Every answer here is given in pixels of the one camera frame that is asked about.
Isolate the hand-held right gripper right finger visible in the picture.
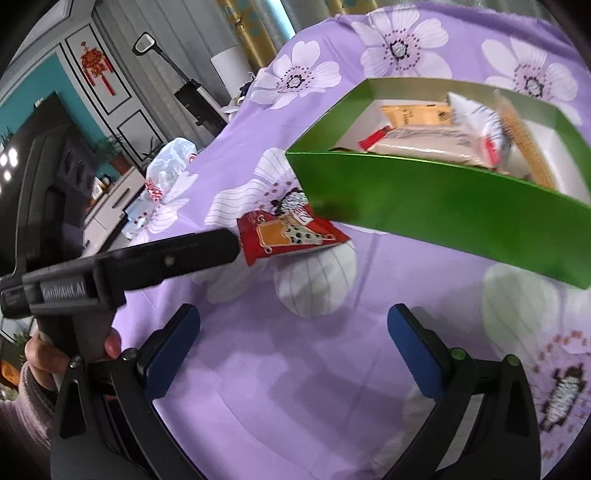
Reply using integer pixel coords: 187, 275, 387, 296
387, 303, 542, 480

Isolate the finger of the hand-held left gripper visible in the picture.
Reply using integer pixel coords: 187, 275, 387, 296
93, 228, 242, 292

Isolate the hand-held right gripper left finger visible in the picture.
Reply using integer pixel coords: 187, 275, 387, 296
48, 304, 202, 480

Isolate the red snack packet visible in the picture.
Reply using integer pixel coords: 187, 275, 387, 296
236, 209, 352, 267

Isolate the green cardboard box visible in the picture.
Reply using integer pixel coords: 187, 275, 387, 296
285, 77, 591, 291

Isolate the clear cracker packet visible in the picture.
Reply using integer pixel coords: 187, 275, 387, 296
493, 89, 557, 191

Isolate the white snack packet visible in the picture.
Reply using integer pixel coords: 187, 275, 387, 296
445, 91, 515, 173

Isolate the orange snack packet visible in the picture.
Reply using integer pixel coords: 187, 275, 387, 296
380, 103, 452, 129

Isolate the person's left forearm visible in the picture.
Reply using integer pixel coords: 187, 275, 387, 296
0, 364, 59, 480

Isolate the person's left hand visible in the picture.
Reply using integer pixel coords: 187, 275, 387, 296
20, 333, 123, 394

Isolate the white low cabinet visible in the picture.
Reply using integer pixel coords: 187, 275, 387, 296
83, 166, 147, 253

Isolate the white plastic bag red print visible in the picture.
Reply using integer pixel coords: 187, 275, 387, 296
144, 137, 200, 207

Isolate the purple floral cloth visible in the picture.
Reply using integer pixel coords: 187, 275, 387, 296
122, 0, 591, 480

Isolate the potted plant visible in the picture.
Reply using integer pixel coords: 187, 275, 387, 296
95, 135, 133, 175

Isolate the black upright vacuum cleaner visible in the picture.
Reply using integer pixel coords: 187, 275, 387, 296
132, 31, 230, 128

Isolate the black television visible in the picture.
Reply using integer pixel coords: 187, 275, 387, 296
0, 91, 100, 278

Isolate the white board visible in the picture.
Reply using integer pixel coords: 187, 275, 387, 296
210, 44, 260, 99

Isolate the grey curtain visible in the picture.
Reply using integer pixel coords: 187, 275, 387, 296
92, 0, 242, 139

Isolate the yellow patterned curtain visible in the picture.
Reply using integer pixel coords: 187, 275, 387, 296
216, 0, 279, 57
325, 0, 376, 16

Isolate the red knot wall ornament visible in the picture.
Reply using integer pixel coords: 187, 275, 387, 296
81, 41, 117, 97

